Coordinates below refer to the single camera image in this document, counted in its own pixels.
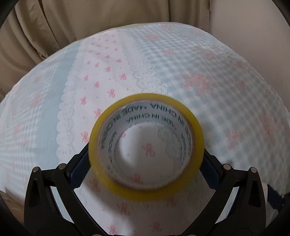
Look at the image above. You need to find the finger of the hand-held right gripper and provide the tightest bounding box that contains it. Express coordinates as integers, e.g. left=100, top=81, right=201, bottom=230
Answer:
left=266, top=184, right=285, bottom=210

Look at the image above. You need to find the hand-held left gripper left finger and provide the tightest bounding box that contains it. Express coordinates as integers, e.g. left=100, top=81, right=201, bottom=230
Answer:
left=24, top=142, right=108, bottom=236

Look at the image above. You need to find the yellow tape roll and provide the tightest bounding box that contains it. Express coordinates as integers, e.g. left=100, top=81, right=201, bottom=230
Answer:
left=89, top=93, right=206, bottom=201

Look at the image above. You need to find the checked blue bed sheet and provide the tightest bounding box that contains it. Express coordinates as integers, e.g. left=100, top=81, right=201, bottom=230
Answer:
left=0, top=22, right=290, bottom=236

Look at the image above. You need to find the beige curtain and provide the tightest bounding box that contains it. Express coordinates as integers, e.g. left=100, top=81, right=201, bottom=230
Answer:
left=0, top=0, right=218, bottom=98

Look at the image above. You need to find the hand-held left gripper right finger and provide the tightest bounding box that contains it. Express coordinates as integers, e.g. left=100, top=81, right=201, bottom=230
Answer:
left=199, top=147, right=267, bottom=236

